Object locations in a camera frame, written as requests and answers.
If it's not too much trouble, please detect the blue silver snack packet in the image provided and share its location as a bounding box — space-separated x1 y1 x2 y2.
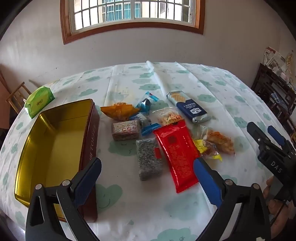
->
129 112 161 136

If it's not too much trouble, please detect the navy blue biscuit packet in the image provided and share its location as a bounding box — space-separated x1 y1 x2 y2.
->
166 91 212 124

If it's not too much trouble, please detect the wooden framed window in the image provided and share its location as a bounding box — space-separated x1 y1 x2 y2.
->
60 0 206 45

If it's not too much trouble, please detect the clear bag of snack mix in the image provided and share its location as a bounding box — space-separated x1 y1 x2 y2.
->
151 107 184 127

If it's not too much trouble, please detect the blue candy wrapper dark centre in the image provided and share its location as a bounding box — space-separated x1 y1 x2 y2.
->
135 91 160 113

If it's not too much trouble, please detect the stack of newspapers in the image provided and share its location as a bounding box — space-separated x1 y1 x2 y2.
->
262 47 286 70

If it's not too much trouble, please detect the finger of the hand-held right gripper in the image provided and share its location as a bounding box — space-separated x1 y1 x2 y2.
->
246 122 270 149
268 126 296 154

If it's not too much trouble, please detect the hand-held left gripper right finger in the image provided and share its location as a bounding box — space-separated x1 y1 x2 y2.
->
193 158 271 241

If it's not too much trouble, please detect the person's right hand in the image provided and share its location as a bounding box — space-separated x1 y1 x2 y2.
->
263 177 296 235

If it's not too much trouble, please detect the wooden chair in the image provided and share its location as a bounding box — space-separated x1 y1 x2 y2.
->
6 82 32 114

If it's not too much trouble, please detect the pale gold bag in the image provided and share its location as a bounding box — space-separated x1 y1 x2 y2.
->
285 49 296 82

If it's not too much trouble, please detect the yellow candy packet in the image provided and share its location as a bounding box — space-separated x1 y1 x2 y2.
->
193 138 223 162

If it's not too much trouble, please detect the red snack packet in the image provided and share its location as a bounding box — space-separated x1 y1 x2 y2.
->
153 120 201 193

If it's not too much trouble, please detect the pinkish wooden board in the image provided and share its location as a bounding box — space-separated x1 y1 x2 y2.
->
0 68 13 130

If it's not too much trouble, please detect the maroon tin box gold interior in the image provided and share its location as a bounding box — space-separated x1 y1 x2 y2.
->
14 98 100 223

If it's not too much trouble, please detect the grey speckled snack packet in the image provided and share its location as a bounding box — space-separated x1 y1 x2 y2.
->
136 137 164 181

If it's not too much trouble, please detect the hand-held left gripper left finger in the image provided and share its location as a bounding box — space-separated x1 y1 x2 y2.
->
25 158 102 241

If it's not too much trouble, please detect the dark wooden cabinet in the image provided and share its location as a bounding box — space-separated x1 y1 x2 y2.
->
251 63 296 136

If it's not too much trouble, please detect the orange snack packet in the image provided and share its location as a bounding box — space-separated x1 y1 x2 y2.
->
100 102 140 121

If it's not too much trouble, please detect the clear bag of fried snacks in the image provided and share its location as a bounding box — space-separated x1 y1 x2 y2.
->
200 126 236 156

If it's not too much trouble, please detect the green tissue pack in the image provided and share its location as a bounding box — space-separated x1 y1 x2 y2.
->
24 86 55 119

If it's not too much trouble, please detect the brown printed small packet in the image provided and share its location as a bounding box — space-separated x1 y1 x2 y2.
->
112 120 142 141

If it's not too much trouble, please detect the cloud printed tablecloth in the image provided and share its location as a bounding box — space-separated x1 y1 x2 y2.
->
0 61 296 241

